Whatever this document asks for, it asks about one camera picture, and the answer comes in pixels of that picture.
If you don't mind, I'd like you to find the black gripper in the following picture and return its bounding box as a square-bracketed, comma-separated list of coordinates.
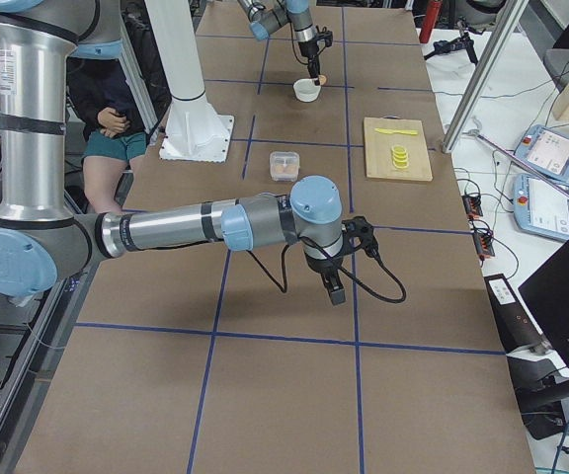
[305, 255, 346, 305]
[298, 39, 321, 86]

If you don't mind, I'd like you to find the clear plastic egg box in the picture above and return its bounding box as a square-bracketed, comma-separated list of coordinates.
[270, 151, 300, 182]

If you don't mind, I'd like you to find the white bowl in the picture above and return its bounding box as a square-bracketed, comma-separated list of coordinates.
[293, 78, 321, 103]

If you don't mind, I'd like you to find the yellow plastic knife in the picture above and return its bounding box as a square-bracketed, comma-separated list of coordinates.
[374, 127, 419, 136]

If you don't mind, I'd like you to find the bamboo cutting board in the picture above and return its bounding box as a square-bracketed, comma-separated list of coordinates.
[364, 118, 433, 182]

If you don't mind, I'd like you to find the black tripod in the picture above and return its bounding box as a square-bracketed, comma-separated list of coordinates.
[424, 22, 483, 66]

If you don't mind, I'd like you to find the reacher grabber stick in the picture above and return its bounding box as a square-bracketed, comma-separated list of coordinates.
[462, 128, 569, 199]

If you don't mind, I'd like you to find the seated person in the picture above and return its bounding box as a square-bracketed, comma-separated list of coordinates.
[66, 55, 147, 213]

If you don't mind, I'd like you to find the teach pendant near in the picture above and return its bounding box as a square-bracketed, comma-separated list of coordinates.
[513, 174, 569, 242]

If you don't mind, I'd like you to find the teach pendant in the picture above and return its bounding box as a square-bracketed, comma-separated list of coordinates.
[514, 124, 569, 181]
[513, 174, 569, 242]

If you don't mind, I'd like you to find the teach pendant far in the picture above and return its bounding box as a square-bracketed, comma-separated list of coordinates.
[514, 124, 569, 181]

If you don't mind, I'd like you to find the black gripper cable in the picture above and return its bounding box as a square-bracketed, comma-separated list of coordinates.
[244, 236, 408, 303]

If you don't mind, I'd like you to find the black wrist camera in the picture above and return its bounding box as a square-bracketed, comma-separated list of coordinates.
[342, 216, 380, 261]

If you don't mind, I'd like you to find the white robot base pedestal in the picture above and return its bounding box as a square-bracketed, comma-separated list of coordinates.
[146, 0, 234, 163]

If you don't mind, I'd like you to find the aluminium frame post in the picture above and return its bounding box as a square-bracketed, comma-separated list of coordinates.
[442, 0, 528, 153]

